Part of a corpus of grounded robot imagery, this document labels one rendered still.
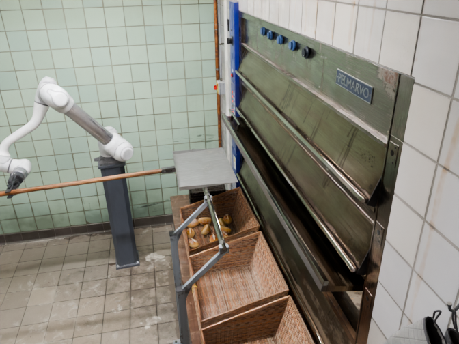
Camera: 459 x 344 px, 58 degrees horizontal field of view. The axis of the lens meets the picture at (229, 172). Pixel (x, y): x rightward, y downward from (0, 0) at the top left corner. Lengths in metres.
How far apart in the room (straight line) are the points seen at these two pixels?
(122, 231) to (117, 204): 0.27
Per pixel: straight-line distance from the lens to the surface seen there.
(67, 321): 3.49
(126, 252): 3.75
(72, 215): 4.31
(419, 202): 1.13
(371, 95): 1.31
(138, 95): 3.78
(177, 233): 2.47
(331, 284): 1.44
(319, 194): 1.70
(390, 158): 1.21
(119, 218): 3.55
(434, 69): 1.05
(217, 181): 2.52
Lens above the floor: 2.35
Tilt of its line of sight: 26 degrees down
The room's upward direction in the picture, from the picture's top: 1 degrees counter-clockwise
